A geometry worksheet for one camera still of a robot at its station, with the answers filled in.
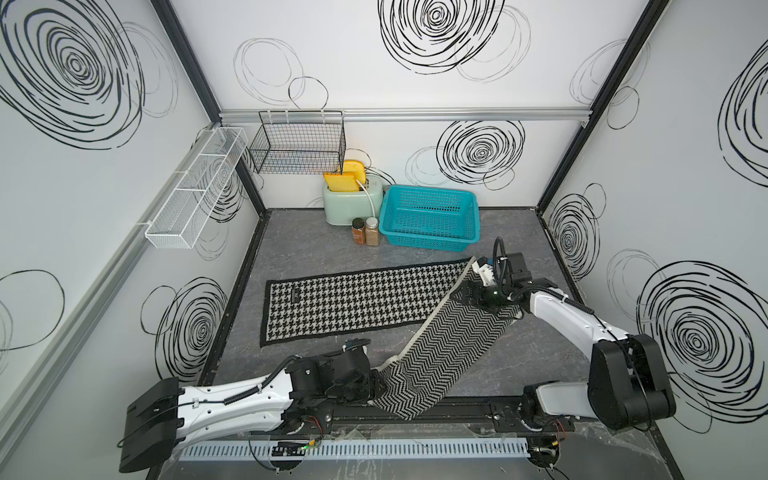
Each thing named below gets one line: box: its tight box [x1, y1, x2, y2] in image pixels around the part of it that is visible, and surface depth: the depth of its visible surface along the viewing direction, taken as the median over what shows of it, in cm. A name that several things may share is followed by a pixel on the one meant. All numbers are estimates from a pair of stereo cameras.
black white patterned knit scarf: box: [260, 256, 521, 421], surface depth 91 cm
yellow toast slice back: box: [343, 159, 366, 185], surface depth 108 cm
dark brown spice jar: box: [352, 217, 365, 245], surface depth 107 cm
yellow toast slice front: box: [324, 172, 360, 192], surface depth 105 cm
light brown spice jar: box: [365, 216, 379, 247], surface depth 106 cm
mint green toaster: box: [323, 173, 384, 226], surface depth 108 cm
